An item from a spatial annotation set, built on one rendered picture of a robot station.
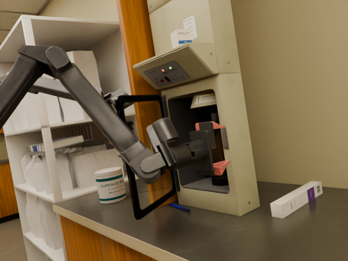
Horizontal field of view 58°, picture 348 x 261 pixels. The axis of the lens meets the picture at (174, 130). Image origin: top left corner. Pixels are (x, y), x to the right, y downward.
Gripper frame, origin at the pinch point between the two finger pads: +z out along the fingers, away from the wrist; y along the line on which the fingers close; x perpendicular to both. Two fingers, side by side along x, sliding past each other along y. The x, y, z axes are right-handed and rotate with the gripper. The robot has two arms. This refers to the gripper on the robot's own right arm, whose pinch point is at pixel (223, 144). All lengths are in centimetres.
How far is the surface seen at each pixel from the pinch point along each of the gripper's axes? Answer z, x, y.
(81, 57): 29, 149, 60
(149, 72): 3.4, 34.7, 26.8
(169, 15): 12, 28, 46
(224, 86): 13.8, 9.0, 16.8
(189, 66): 5.6, 15.2, 24.8
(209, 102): 15.1, 18.1, 12.4
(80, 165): 11, 138, -13
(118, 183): 3, 73, -18
